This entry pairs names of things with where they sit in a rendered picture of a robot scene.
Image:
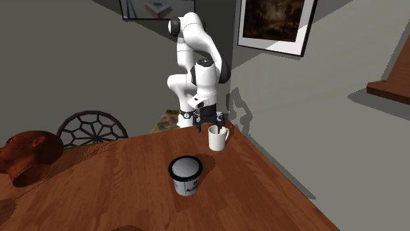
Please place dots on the grey cup with black rim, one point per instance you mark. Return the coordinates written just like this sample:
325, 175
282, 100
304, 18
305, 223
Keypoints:
186, 174

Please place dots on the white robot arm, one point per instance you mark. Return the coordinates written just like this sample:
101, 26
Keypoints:
200, 38

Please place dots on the brown wooden table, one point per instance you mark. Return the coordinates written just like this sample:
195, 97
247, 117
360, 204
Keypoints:
128, 192

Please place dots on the dark framed landscape picture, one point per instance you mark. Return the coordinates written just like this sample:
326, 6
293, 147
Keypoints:
272, 19

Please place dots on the black framed pale picture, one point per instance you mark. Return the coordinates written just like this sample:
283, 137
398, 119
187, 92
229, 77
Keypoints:
153, 9

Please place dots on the brown head sculpture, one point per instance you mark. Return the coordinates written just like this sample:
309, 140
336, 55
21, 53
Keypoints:
28, 156

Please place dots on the white mug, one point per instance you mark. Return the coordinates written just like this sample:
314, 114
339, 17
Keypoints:
217, 140

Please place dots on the patterned robot stand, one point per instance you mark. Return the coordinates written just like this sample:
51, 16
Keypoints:
166, 121

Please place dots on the brown wooden shelf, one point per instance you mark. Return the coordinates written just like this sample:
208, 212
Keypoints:
395, 83

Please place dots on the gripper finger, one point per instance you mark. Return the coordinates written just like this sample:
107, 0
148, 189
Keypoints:
220, 123
198, 125

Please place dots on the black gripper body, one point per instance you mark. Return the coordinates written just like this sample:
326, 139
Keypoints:
208, 112

